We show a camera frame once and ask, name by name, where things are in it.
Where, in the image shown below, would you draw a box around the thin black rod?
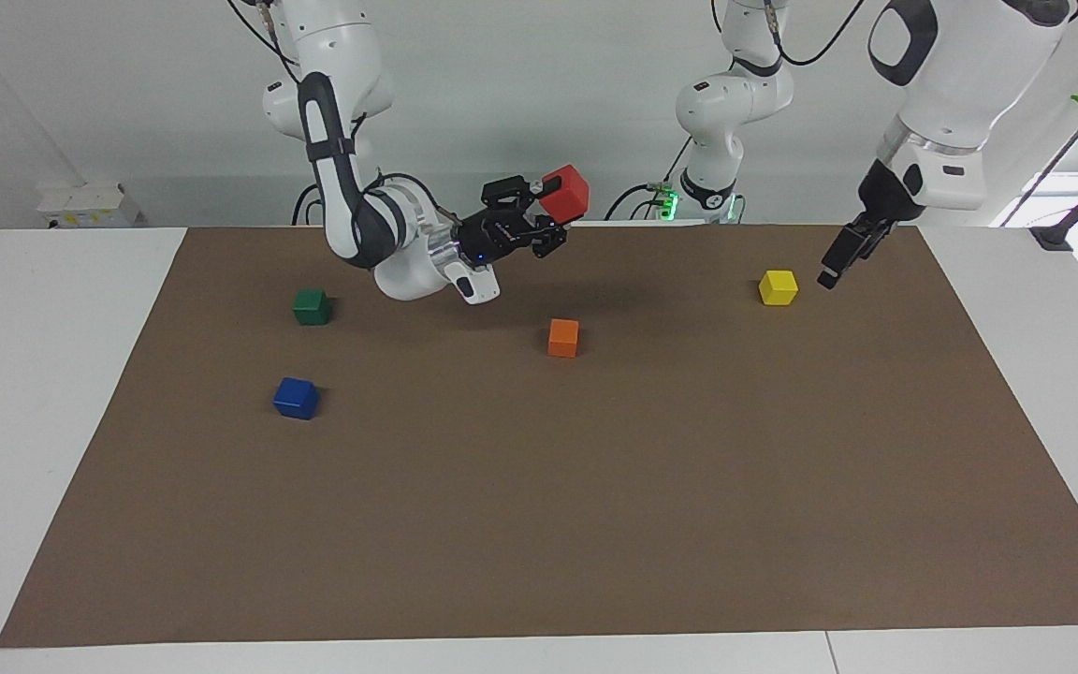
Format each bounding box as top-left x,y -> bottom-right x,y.
998,117 -> 1078,227

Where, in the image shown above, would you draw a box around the black base cables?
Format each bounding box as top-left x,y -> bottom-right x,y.
604,139 -> 692,222
292,183 -> 327,227

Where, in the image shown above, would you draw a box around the black right base cables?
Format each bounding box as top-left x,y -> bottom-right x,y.
292,183 -> 327,227

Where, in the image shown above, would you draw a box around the yellow wooden block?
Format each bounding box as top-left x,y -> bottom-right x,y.
758,270 -> 799,307

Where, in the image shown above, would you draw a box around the white box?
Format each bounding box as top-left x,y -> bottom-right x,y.
36,180 -> 143,230

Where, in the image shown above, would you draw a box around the red wooden block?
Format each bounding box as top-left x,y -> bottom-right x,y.
540,165 -> 590,222

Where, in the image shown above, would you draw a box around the black left base cables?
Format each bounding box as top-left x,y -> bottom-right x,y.
604,139 -> 692,222

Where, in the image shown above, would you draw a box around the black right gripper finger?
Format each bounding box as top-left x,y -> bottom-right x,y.
528,223 -> 570,260
481,175 -> 549,212

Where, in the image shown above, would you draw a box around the brown paper mat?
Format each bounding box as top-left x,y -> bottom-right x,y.
0,223 -> 1078,649

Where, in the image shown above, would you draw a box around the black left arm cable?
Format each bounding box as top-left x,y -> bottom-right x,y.
711,0 -> 869,68

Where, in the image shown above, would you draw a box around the blue wooden block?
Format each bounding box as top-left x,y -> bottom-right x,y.
272,377 -> 321,420

